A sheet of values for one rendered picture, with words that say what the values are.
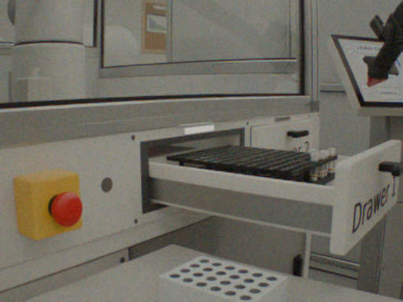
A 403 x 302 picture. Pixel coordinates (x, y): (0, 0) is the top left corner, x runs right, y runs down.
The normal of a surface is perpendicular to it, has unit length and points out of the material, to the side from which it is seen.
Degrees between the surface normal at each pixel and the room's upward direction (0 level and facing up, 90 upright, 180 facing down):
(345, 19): 90
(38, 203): 90
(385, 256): 90
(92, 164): 90
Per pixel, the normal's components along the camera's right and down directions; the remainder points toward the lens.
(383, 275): 0.21, 0.14
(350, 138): -0.67, 0.11
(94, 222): 0.80, 0.08
